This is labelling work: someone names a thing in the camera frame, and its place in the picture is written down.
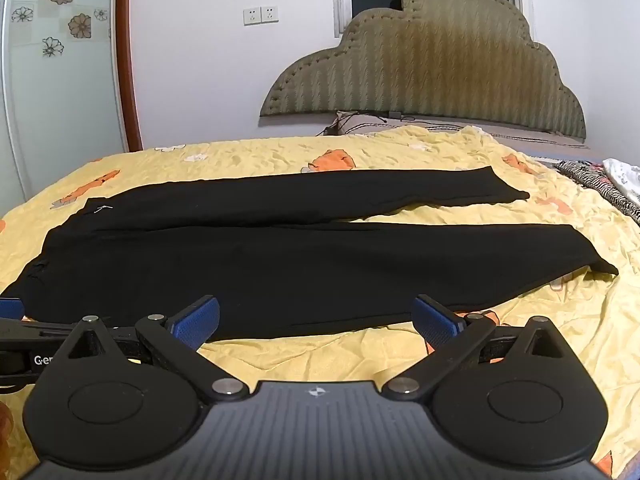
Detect brown wooden wardrobe trim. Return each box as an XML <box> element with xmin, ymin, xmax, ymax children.
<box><xmin>114</xmin><ymin>0</ymin><xmax>144</xmax><ymax>151</ymax></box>

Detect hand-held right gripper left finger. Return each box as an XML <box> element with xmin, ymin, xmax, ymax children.
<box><xmin>65</xmin><ymin>296</ymin><xmax>248</xmax><ymax>403</ymax></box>

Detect yellow floral bedsheet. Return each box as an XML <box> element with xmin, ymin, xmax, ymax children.
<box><xmin>0</xmin><ymin>125</ymin><xmax>640</xmax><ymax>480</ymax></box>

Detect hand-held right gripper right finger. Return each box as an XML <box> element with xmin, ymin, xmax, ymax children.
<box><xmin>384</xmin><ymin>295</ymin><xmax>573</xmax><ymax>402</ymax></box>

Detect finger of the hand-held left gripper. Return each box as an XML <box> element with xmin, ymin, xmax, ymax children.
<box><xmin>0</xmin><ymin>297</ymin><xmax>81</xmax><ymax>340</ymax></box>

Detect olive padded headboard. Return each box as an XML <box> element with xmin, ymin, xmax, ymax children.
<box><xmin>259</xmin><ymin>0</ymin><xmax>587</xmax><ymax>141</ymax></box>

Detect black pants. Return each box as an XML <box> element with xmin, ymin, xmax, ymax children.
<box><xmin>0</xmin><ymin>165</ymin><xmax>620</xmax><ymax>341</ymax></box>

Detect white patterned cloth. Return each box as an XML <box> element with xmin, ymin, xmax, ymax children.
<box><xmin>601</xmin><ymin>157</ymin><xmax>640</xmax><ymax>202</ymax></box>

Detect grey patterned pillow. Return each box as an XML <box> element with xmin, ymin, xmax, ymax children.
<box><xmin>320</xmin><ymin>110</ymin><xmax>592</xmax><ymax>150</ymax></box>

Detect white floral wardrobe door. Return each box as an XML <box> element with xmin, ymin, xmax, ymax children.
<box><xmin>0</xmin><ymin>0</ymin><xmax>132</xmax><ymax>211</ymax></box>

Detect black white striped cloth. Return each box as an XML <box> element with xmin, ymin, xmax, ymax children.
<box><xmin>552</xmin><ymin>160</ymin><xmax>640</xmax><ymax>223</ymax></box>

